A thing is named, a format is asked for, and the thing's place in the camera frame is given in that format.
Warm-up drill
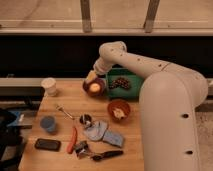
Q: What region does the green plastic tray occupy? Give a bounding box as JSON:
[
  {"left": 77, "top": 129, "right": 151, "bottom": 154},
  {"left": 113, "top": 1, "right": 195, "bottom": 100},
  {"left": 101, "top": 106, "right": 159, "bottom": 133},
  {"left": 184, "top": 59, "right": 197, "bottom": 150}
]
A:
[{"left": 106, "top": 68, "right": 144, "bottom": 99}]

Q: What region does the small dark metal clip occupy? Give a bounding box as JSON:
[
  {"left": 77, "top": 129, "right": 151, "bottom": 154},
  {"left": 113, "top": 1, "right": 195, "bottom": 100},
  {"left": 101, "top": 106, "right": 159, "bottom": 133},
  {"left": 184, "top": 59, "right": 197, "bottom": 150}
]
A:
[{"left": 74, "top": 141, "right": 89, "bottom": 156}]

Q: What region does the purple bowl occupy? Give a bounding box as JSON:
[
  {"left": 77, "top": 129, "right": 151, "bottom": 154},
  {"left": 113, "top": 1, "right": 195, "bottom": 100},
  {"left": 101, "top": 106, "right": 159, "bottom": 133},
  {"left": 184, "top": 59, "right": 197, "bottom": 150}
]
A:
[{"left": 83, "top": 78, "right": 105, "bottom": 97}]

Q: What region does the small black round object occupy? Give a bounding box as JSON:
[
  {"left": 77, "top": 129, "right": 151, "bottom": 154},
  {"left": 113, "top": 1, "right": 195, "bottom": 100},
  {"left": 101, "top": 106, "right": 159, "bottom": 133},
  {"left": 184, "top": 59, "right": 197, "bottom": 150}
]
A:
[{"left": 79, "top": 114, "right": 92, "bottom": 127}]

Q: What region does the yellow apple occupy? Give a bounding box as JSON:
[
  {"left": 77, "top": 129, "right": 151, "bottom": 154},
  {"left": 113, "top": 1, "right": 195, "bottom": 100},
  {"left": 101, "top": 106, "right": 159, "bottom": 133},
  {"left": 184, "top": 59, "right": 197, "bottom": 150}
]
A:
[{"left": 89, "top": 83, "right": 101, "bottom": 92}]

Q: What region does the blue grey cloth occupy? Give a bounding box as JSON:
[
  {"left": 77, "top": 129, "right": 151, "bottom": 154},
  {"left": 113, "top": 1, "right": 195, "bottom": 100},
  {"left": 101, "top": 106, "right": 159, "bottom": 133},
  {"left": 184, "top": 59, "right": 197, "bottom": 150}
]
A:
[{"left": 83, "top": 121, "right": 124, "bottom": 148}]

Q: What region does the orange bowl with food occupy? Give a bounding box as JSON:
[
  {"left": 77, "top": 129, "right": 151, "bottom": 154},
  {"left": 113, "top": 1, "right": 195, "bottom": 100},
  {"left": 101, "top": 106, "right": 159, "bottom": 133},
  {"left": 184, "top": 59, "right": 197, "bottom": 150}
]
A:
[{"left": 107, "top": 99, "right": 131, "bottom": 122}]

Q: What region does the white paper cup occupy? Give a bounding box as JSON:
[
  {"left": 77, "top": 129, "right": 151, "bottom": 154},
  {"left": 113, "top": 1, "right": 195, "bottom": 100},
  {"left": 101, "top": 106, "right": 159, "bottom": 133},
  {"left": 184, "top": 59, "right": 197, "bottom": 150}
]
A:
[{"left": 41, "top": 77, "right": 57, "bottom": 96}]

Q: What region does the blue plastic cup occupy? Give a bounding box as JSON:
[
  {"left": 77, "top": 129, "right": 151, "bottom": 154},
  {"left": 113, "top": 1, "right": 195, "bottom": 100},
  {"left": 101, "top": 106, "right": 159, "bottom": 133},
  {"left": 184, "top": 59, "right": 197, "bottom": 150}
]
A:
[{"left": 40, "top": 116, "right": 56, "bottom": 133}]

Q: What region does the dark grape bunch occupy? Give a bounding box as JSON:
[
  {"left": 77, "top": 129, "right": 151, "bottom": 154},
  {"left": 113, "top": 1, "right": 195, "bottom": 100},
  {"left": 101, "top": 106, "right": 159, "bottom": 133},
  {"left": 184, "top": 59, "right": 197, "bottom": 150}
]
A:
[{"left": 109, "top": 77, "right": 131, "bottom": 90}]

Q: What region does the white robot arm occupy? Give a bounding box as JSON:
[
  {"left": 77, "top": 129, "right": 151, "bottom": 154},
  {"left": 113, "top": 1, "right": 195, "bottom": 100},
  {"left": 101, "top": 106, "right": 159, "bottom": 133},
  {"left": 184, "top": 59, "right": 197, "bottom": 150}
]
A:
[{"left": 93, "top": 41, "right": 208, "bottom": 171}]

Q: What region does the black smartphone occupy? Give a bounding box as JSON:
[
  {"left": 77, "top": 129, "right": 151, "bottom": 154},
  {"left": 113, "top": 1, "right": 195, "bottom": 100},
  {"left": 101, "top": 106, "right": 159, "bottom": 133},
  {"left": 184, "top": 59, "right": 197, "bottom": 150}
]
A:
[{"left": 35, "top": 138, "right": 61, "bottom": 151}]

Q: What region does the wooden table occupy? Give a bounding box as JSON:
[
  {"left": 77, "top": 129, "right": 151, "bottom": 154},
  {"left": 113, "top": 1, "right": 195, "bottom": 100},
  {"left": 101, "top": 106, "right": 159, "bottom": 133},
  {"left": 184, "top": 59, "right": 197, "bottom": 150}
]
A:
[{"left": 19, "top": 80, "right": 144, "bottom": 171}]

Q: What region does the black handled utensil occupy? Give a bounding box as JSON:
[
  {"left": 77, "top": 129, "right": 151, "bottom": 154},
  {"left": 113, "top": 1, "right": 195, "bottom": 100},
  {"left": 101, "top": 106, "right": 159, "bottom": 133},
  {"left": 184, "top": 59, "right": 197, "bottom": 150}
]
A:
[{"left": 79, "top": 150, "right": 124, "bottom": 162}]

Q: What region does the black bag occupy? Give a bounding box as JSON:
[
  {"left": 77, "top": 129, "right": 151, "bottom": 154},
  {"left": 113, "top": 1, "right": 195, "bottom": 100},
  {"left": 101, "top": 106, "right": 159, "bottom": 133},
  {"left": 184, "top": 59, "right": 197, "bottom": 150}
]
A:
[{"left": 0, "top": 108, "right": 23, "bottom": 171}]

